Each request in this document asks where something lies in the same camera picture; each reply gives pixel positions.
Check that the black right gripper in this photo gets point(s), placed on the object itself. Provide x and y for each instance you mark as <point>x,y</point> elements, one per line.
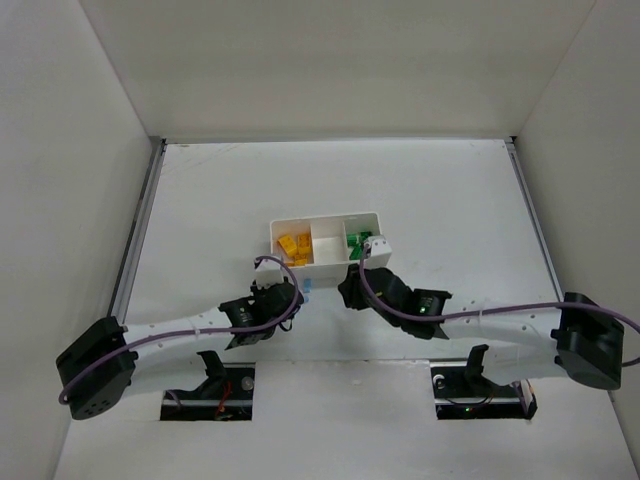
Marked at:
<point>353,288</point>

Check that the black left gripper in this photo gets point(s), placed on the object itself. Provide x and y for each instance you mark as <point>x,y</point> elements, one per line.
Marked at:
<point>292,296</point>

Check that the yellow long lego plate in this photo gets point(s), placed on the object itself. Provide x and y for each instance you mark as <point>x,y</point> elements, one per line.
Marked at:
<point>302,260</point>

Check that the green long lego plate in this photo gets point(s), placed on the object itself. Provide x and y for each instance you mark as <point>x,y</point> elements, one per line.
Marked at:
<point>355,244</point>

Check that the yellow lego brick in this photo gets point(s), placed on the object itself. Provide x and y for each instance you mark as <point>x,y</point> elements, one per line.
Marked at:
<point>304,244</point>

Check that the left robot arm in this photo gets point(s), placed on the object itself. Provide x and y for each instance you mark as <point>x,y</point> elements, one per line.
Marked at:
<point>109,361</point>

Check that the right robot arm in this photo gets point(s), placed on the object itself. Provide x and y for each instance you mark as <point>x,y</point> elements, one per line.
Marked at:
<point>573,339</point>

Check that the white divided plastic bin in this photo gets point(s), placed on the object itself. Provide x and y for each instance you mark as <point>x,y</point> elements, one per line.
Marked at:
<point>328,239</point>

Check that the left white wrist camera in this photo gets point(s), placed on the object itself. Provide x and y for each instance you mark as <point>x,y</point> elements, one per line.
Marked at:
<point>269,273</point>

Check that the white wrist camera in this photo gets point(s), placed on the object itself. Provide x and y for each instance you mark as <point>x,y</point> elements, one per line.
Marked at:
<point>269,273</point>
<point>376,252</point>

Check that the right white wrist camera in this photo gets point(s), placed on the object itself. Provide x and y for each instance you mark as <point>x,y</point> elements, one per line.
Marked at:
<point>376,252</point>

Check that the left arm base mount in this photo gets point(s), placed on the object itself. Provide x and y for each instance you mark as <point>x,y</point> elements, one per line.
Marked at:
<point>225,395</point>

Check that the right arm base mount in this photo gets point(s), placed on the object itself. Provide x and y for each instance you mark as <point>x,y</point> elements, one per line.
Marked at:
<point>462,393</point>

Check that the left aluminium rail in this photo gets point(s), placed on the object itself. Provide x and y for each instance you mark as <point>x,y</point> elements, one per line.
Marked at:
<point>125,278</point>

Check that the aluminium rail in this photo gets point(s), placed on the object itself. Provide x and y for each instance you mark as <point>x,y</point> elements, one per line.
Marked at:
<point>125,278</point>
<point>510,143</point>

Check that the right aluminium rail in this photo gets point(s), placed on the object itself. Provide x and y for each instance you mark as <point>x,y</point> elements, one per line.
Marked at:
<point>510,143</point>

